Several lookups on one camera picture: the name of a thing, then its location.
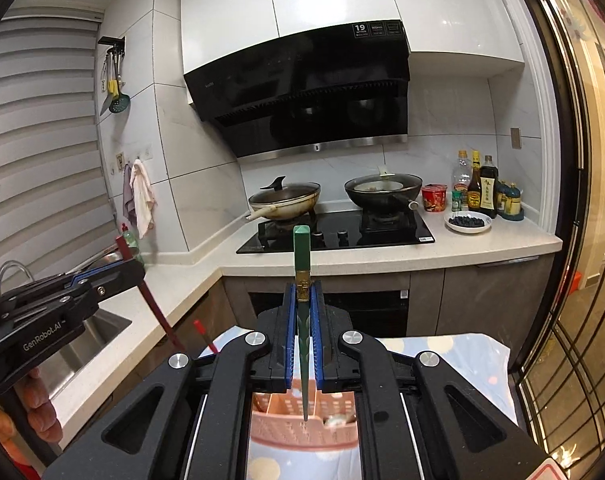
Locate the green dish soap bottle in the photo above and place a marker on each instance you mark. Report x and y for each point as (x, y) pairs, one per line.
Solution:
(131, 245)

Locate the red bin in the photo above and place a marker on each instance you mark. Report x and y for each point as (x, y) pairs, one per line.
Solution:
(574, 281)

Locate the brown sauce bottle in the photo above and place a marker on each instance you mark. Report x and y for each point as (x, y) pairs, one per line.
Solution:
(474, 185)

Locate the red chopstick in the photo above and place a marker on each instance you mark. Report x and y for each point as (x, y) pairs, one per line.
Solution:
(205, 337)
(157, 310)

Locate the clear oil bottle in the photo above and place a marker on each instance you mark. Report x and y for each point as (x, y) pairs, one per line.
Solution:
(461, 175)

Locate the beige wok with lid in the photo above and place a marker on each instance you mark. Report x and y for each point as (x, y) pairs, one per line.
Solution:
(287, 202)

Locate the green chopstick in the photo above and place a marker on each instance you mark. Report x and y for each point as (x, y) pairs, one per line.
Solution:
(302, 255)

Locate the white ceramic spoon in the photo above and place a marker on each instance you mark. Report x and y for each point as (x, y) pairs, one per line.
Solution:
(338, 420)

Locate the brown wall switch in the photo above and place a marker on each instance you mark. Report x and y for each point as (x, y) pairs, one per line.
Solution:
(516, 138)

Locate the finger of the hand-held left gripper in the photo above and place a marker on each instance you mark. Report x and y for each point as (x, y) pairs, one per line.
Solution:
(95, 272)
(117, 280)

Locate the white plate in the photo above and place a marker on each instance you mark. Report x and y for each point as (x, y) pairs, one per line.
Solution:
(467, 225)

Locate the hanging kitchen knife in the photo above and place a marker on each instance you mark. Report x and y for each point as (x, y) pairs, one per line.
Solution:
(105, 102)

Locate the black range hood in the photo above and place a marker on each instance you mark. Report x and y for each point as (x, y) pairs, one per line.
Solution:
(302, 90)

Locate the white hanging cloth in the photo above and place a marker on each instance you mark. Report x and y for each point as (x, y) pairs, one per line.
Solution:
(143, 200)

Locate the built-in black oven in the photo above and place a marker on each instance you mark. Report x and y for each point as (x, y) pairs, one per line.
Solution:
(372, 310)

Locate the dark soy sauce bottle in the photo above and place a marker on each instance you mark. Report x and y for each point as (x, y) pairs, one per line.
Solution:
(488, 190)

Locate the red instant noodle cup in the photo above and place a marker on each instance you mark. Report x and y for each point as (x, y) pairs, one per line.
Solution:
(434, 200)

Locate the person's left hand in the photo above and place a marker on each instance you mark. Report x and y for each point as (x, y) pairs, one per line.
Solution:
(40, 405)

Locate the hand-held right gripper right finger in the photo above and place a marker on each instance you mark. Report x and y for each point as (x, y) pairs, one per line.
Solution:
(316, 335)

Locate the black grid glass door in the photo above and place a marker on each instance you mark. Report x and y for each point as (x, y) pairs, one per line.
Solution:
(572, 135)

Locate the wall socket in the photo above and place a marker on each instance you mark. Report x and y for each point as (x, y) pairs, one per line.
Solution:
(117, 162)

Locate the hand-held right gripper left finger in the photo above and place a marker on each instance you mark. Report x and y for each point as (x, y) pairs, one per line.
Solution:
(290, 335)

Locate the small green spice jar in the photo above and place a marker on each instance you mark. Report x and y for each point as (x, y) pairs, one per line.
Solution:
(456, 202)

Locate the black wall hook rack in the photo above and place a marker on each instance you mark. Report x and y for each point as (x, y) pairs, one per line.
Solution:
(112, 41)

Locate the white window blinds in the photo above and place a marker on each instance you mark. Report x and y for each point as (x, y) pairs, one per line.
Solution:
(47, 135)

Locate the pink plastic utensil basket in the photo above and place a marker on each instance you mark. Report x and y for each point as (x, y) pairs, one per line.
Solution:
(292, 430)

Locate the chrome faucet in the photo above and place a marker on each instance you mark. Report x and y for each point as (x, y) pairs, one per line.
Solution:
(12, 266)

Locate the black gas stove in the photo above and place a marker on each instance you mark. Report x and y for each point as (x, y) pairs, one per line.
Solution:
(342, 240)

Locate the purple hanging cloth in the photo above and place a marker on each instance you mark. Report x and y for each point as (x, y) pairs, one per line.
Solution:
(127, 190)

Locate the black wok with lid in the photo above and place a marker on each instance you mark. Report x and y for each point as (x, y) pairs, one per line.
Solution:
(382, 192)

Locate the stainless steel sink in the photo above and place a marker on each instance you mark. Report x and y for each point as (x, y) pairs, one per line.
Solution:
(87, 345)

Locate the kitchen counter with cabinets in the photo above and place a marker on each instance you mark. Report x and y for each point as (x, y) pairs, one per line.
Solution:
(482, 246)

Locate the dark condiment jar set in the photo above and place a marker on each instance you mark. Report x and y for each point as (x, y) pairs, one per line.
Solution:
(511, 205)

